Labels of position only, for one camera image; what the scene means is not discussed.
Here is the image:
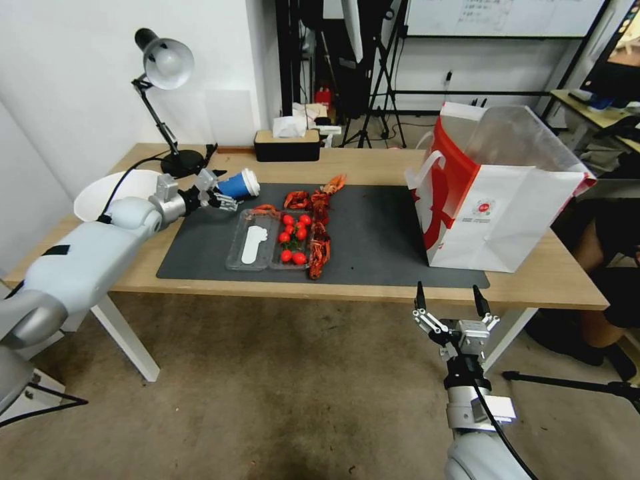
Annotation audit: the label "black tissue box wooden lid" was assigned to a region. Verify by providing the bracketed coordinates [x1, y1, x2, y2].
[253, 116, 321, 163]

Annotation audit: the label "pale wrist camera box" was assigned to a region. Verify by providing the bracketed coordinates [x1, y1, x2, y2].
[459, 319, 492, 353]

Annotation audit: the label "wooden side desk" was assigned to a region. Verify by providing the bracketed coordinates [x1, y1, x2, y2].
[547, 89, 640, 153]

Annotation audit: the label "dark grey table mat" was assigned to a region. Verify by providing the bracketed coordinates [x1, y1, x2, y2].
[156, 183, 491, 290]

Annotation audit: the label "person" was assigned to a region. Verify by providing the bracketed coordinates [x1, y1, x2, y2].
[525, 197, 640, 384]

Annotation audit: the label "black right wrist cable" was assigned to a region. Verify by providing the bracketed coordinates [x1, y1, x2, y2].
[457, 345, 540, 480]

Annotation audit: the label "white wall screen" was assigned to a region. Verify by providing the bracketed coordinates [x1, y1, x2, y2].
[403, 0, 610, 39]

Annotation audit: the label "wooden table white legs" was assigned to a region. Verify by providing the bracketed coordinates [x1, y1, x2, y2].
[0, 142, 611, 384]

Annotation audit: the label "red white delivery bag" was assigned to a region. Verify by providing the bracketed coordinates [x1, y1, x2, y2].
[403, 101, 598, 274]

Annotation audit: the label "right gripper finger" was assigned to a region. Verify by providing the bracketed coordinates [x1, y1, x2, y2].
[412, 281, 454, 347]
[473, 284, 501, 333]

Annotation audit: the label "black tripod on floor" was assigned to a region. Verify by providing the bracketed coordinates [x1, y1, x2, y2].
[501, 369, 640, 402]

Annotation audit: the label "white round plate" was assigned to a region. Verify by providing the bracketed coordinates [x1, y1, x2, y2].
[73, 169, 162, 224]

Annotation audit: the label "clear disposable takeout box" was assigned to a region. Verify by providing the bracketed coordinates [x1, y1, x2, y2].
[225, 207, 314, 273]

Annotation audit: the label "black computer monitor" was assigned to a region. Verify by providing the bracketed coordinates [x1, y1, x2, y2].
[582, 0, 640, 107]

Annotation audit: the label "white label on lid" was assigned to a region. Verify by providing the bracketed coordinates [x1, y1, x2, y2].
[241, 225, 269, 265]

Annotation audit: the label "blue paper cup white lid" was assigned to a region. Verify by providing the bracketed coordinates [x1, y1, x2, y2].
[215, 168, 261, 201]

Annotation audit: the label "black camera tripod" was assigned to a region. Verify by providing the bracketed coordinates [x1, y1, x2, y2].
[341, 0, 409, 149]

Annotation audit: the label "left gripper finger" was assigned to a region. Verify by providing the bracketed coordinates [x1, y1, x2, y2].
[205, 193, 240, 214]
[195, 169, 227, 197]

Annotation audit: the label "black silver desk lamp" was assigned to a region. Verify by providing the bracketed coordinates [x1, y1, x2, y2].
[131, 27, 219, 177]

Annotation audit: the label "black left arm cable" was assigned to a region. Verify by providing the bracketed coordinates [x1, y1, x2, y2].
[97, 155, 167, 224]

